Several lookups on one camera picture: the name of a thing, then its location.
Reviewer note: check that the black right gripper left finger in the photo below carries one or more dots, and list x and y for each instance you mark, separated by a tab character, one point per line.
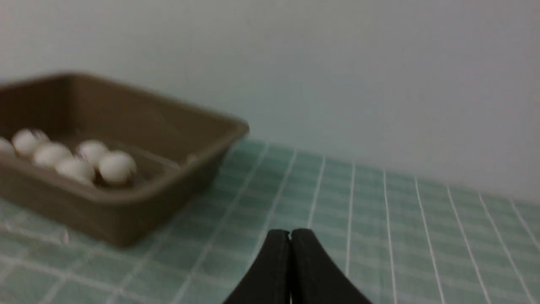
268	279

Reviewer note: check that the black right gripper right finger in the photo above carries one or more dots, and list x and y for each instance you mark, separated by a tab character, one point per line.
316	278

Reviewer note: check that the white ping-pong ball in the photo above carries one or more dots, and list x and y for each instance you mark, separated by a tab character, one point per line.
27	140
49	154
117	167
91	151

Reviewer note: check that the green checked tablecloth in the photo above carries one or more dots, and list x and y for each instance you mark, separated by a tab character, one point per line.
399	238

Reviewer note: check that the brown plastic bin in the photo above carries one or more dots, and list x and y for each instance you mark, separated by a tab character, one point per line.
178	147

